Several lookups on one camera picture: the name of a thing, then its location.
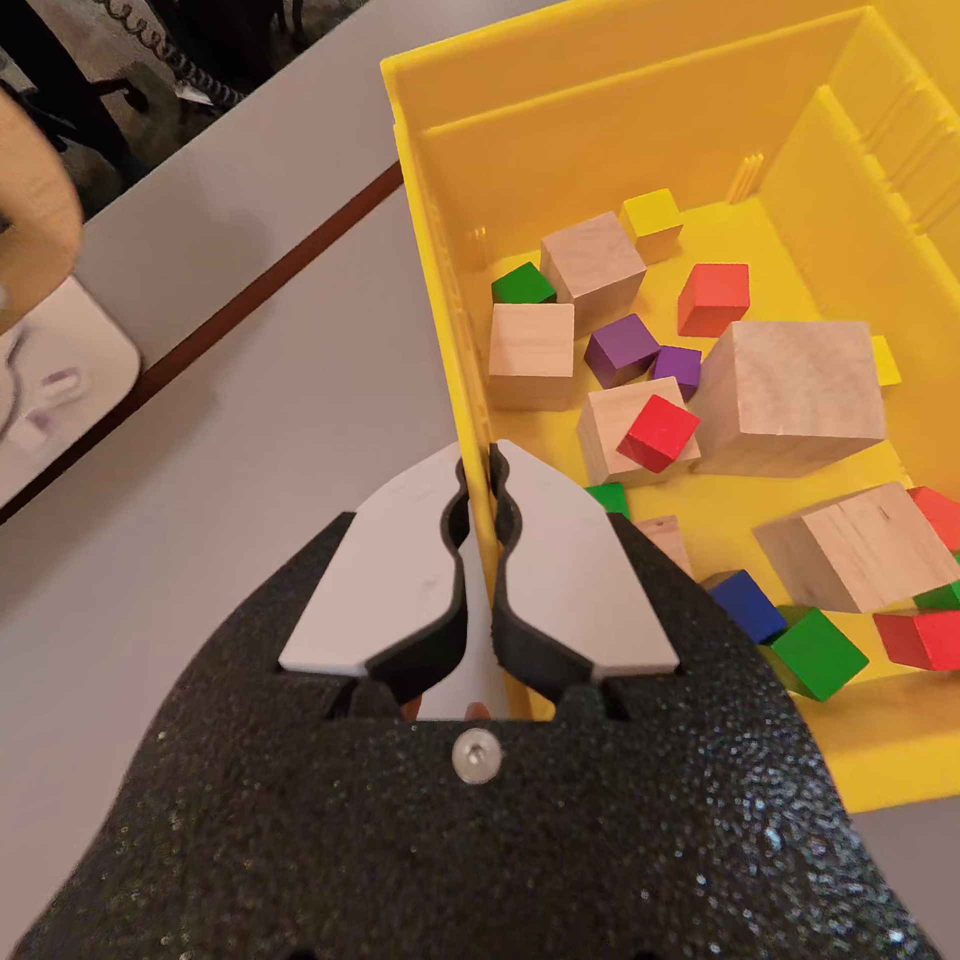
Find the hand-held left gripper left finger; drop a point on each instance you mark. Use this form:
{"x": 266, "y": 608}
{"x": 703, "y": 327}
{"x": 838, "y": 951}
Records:
{"x": 375, "y": 585}

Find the yellow plastic bin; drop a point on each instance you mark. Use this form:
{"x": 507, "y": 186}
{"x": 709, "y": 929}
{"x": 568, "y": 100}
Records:
{"x": 600, "y": 127}

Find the heap of small coloured cubes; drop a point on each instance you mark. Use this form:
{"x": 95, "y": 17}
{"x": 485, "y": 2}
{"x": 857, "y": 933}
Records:
{"x": 712, "y": 296}

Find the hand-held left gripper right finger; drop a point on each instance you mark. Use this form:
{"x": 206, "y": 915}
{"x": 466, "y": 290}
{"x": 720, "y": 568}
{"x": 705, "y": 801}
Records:
{"x": 577, "y": 592}

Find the black furniture leg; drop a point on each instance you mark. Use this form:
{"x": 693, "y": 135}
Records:
{"x": 45, "y": 67}

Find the pile of plain wooden cubes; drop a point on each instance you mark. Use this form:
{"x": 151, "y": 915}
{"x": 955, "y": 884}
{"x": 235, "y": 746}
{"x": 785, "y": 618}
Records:
{"x": 795, "y": 390}

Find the tan rounded object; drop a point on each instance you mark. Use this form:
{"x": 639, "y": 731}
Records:
{"x": 37, "y": 217}

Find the white rounded board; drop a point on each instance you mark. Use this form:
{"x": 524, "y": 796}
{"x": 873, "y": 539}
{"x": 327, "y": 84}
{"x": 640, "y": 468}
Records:
{"x": 82, "y": 375}

